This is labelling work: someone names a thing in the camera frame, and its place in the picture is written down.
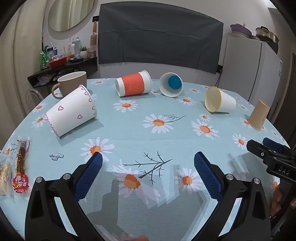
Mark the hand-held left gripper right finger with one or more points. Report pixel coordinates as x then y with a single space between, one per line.
207 176

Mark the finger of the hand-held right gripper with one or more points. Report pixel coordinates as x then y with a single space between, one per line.
255 148
272 144

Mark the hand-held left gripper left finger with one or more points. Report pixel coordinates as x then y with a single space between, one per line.
90 176

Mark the brown paper cup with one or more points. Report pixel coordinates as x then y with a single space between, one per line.
257 115

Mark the white cup with yellow inside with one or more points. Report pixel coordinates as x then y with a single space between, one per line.
228 102

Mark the white cup with pink hearts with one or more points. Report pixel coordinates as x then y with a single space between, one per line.
69 113

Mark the white cup with blue bottom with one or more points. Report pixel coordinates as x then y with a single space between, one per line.
167 90

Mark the white cup with orange band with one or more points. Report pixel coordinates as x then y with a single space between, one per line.
133 84

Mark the person's right hand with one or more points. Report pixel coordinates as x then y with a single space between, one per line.
277 200

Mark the small cloud-shaped sticker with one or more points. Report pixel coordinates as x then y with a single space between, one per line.
57 156

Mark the daisy print tablecloth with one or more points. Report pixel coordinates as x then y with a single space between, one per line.
143 134

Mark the red snack stick packet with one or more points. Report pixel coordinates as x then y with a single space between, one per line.
22 160

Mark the white refrigerator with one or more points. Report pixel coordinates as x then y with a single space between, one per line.
242 69

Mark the clear white snack packet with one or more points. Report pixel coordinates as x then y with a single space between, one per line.
4 177

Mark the beige ceramic mug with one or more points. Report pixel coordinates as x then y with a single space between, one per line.
71 85

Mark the clear plastic chair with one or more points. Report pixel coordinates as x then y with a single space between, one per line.
32 98

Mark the steel pot with lid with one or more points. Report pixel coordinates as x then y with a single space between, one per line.
266 33

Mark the purple basin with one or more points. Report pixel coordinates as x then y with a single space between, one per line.
240 31

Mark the small potted plant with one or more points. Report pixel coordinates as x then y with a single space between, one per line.
83 53

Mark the green bottle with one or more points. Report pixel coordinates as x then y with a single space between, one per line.
44 60

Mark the white bottle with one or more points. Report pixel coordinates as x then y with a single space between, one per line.
73 47

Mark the blue and white box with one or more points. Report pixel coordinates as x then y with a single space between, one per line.
55 51

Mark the grey spray can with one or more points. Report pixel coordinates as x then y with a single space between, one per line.
78 46

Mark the wooden hairbrush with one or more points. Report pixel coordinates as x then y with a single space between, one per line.
93 39

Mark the dark grey cloth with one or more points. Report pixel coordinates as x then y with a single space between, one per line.
157 39

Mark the dark wall shelf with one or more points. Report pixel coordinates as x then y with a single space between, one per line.
89 66

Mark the oval wall mirror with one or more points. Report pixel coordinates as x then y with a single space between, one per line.
67 14

